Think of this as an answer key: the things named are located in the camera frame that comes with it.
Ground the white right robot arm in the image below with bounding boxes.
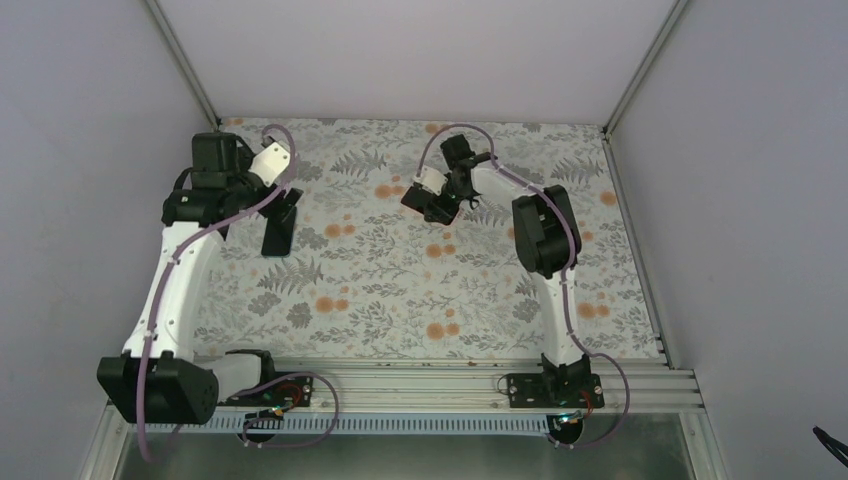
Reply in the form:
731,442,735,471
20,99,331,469
401,135,595,407

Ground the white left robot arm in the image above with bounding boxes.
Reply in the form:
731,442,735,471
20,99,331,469
96,132,302,425

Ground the floral patterned table mat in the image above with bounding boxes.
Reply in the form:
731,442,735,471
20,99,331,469
194,119,659,360

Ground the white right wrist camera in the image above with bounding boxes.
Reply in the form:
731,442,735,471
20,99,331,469
413,166,448,196

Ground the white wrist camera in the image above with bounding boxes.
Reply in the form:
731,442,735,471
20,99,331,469
413,166,448,196
248,142,292,187

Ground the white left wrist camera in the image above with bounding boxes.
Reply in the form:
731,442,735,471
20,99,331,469
248,142,292,187

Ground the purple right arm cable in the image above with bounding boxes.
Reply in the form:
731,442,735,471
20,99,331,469
417,123,632,452

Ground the aluminium frame post left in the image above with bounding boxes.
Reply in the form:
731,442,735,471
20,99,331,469
141,0,221,131

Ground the aluminium frame post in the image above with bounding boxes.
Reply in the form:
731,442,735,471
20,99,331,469
603,0,689,138
141,0,221,131

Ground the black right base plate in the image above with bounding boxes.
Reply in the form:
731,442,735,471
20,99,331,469
505,373,605,409

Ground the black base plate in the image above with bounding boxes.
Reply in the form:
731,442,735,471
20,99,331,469
220,376,314,409
505,373,605,409

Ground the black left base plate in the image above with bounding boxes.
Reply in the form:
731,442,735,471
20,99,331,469
220,376,314,409

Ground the grey slotted cable duct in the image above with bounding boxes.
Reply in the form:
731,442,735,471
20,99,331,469
129,413,564,437

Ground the aluminium mounting rail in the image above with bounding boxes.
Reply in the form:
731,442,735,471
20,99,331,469
105,360,705,415

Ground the aluminium frame post right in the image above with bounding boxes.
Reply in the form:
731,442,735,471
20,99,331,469
603,0,689,138

